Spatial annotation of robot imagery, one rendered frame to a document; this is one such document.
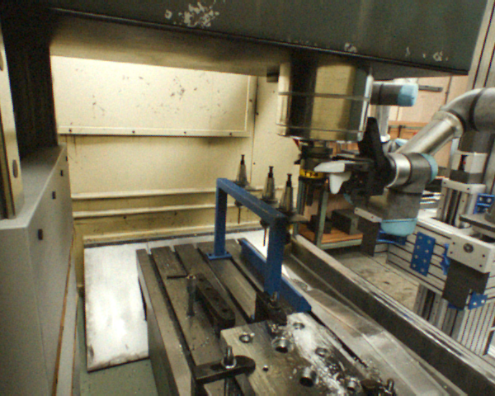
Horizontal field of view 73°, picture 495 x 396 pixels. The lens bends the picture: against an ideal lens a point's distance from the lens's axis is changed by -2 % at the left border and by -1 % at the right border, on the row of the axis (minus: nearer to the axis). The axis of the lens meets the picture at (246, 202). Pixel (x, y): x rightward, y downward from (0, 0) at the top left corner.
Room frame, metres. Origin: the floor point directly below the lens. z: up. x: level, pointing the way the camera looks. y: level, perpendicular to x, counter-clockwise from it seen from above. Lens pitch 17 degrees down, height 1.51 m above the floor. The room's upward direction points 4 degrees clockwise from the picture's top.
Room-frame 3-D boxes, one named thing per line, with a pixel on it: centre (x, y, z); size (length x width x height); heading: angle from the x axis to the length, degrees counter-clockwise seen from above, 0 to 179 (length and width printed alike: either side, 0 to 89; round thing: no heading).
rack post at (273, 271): (0.86, -0.09, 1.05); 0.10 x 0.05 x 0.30; 115
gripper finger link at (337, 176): (0.61, -0.16, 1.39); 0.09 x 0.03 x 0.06; 133
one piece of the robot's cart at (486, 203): (1.41, -0.94, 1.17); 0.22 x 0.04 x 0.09; 25
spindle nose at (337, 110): (0.62, -0.12, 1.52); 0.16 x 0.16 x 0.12
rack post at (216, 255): (1.25, 0.10, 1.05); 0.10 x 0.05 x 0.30; 115
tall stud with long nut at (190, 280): (0.86, 0.15, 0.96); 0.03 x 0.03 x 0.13
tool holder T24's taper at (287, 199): (0.93, -0.11, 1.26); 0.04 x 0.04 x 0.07
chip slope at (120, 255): (1.21, 0.15, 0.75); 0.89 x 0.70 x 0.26; 115
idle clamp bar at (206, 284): (0.87, 0.08, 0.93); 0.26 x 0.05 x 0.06; 30
